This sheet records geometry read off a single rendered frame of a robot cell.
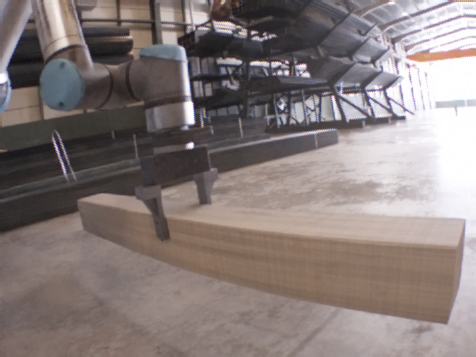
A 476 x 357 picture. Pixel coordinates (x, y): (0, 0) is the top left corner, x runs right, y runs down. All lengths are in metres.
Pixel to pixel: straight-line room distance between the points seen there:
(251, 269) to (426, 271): 0.26
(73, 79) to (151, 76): 0.15
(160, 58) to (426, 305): 0.57
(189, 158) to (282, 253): 0.28
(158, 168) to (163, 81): 0.15
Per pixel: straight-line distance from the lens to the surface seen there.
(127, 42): 3.09
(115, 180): 2.21
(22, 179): 3.22
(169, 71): 0.63
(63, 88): 0.58
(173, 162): 0.63
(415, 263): 0.39
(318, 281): 0.45
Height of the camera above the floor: 0.34
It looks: 8 degrees down
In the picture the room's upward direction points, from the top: 8 degrees counter-clockwise
